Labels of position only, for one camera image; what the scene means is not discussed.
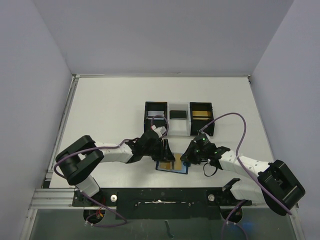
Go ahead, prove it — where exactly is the black white card tray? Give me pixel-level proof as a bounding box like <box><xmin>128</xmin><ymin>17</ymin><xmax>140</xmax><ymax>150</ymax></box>
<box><xmin>143</xmin><ymin>101</ymin><xmax>215</xmax><ymax>137</ymax></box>

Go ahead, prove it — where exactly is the blue leather card holder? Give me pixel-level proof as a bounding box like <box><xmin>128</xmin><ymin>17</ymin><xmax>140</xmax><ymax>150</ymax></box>
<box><xmin>155</xmin><ymin>153</ymin><xmax>190</xmax><ymax>175</ymax></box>

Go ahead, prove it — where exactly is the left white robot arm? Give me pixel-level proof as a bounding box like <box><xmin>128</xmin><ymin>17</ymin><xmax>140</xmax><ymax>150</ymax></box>
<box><xmin>53</xmin><ymin>130</ymin><xmax>176</xmax><ymax>197</ymax></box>

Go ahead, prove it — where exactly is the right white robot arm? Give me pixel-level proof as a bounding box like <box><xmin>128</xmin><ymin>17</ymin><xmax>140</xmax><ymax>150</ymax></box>
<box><xmin>180</xmin><ymin>133</ymin><xmax>306</xmax><ymax>216</ymax></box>

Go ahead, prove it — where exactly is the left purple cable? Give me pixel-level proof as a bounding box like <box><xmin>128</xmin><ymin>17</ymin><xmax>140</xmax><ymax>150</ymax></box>
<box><xmin>53</xmin><ymin>115</ymin><xmax>171</xmax><ymax>227</ymax></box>

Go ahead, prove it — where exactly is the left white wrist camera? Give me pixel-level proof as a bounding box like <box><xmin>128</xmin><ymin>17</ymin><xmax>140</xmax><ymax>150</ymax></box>
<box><xmin>151</xmin><ymin>125</ymin><xmax>167</xmax><ymax>138</ymax></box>

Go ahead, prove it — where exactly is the left aluminium frame rail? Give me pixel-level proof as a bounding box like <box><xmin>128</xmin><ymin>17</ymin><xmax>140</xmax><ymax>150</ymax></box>
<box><xmin>29</xmin><ymin>188</ymin><xmax>75</xmax><ymax>210</ymax></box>

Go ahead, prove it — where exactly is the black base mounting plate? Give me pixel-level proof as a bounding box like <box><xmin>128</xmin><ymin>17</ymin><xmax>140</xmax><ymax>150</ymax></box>
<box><xmin>72</xmin><ymin>186</ymin><xmax>252</xmax><ymax>221</ymax></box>

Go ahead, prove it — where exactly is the silver credit card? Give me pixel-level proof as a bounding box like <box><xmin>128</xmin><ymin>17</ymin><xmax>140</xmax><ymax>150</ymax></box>
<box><xmin>147</xmin><ymin>110</ymin><xmax>165</xmax><ymax>120</ymax></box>

